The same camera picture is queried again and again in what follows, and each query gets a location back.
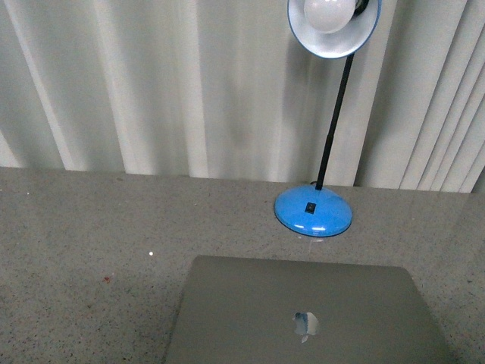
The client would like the grey laptop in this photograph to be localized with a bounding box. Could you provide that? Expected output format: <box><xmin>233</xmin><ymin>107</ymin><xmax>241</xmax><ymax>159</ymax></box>
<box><xmin>166</xmin><ymin>256</ymin><xmax>454</xmax><ymax>363</ymax></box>

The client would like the blue desk lamp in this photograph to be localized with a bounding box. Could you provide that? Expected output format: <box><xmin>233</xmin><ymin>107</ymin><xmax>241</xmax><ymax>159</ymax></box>
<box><xmin>274</xmin><ymin>0</ymin><xmax>382</xmax><ymax>237</ymax></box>

